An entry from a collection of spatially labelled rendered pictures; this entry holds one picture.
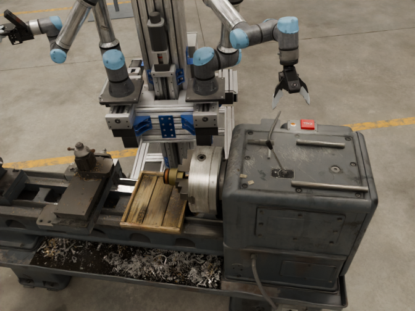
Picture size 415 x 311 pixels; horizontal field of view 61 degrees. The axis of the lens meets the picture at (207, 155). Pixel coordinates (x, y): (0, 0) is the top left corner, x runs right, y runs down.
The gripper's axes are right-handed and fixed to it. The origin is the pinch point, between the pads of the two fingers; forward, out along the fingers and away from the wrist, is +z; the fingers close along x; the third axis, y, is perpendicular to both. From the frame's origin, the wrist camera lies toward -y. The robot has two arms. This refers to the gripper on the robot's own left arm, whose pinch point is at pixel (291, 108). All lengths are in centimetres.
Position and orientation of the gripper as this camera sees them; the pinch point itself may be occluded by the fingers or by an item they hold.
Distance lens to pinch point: 152.0
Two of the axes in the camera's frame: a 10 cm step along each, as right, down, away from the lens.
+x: -9.9, 1.3, 0.7
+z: 1.5, 8.4, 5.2
